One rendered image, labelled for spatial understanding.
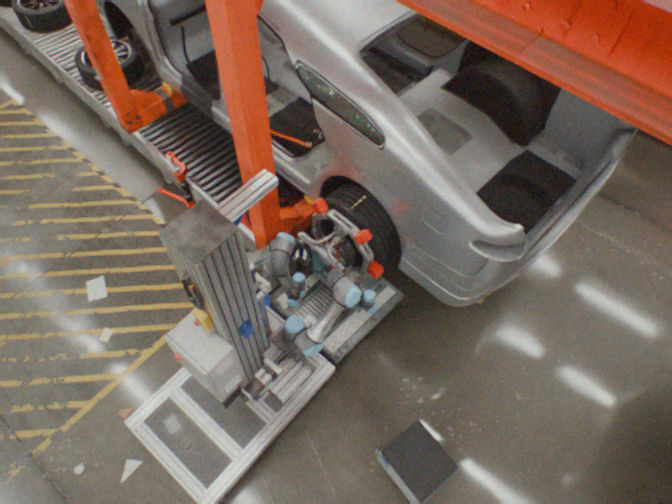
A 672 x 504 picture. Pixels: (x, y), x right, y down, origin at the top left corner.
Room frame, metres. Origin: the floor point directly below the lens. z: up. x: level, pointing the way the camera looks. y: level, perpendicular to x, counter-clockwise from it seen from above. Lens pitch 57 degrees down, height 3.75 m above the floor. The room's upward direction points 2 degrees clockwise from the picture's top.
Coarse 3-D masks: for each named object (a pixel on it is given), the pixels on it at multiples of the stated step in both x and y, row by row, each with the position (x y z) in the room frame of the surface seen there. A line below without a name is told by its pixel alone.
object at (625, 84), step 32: (416, 0) 1.35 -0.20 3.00; (448, 0) 1.36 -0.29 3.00; (480, 0) 1.34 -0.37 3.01; (640, 0) 0.98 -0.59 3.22; (480, 32) 1.21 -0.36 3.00; (512, 32) 1.22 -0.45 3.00; (544, 32) 1.20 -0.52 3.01; (640, 32) 1.06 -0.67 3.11; (544, 64) 1.08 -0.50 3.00; (576, 64) 1.09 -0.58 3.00; (608, 64) 1.08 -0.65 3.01; (640, 64) 1.03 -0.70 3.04; (608, 96) 0.97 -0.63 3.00; (640, 96) 0.97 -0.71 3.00; (640, 128) 0.88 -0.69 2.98
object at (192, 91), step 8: (184, 80) 3.58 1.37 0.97; (192, 80) 3.57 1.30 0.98; (184, 88) 3.55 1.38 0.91; (192, 88) 3.50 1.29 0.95; (200, 88) 3.44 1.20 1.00; (184, 96) 3.57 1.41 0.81; (192, 96) 3.47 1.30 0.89; (200, 96) 3.42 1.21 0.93; (208, 96) 3.36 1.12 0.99; (216, 96) 3.41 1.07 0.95; (200, 104) 3.39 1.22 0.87; (208, 104) 3.34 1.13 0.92; (208, 112) 3.33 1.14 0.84
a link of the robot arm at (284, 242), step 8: (280, 232) 1.73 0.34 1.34; (280, 240) 1.66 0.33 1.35; (288, 240) 1.67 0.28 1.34; (264, 248) 1.69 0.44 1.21; (272, 248) 1.63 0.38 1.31; (280, 248) 1.60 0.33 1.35; (288, 248) 1.62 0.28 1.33; (248, 256) 1.71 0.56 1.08; (256, 256) 1.67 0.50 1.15; (264, 256) 1.65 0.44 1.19; (256, 264) 1.66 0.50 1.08
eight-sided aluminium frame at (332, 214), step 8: (312, 216) 2.15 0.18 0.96; (320, 216) 2.10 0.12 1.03; (328, 216) 2.04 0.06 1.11; (336, 216) 2.05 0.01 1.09; (320, 224) 2.17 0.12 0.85; (336, 224) 1.99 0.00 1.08; (352, 224) 1.97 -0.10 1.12; (320, 232) 2.16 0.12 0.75; (352, 232) 1.90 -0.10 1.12; (360, 248) 1.84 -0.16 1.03; (368, 248) 1.86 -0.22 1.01; (368, 256) 1.82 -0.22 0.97; (344, 264) 1.98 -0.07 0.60; (368, 264) 1.80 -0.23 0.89; (344, 272) 1.92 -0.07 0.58; (352, 272) 1.87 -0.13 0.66; (360, 272) 1.83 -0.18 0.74
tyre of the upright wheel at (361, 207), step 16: (336, 192) 2.26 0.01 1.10; (352, 192) 2.21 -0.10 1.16; (368, 192) 2.20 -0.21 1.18; (336, 208) 2.11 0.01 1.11; (352, 208) 2.06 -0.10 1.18; (368, 208) 2.07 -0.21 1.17; (384, 208) 2.09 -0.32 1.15; (368, 224) 1.96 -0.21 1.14; (384, 224) 1.99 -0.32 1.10; (384, 240) 1.91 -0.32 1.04; (384, 256) 1.85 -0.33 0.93
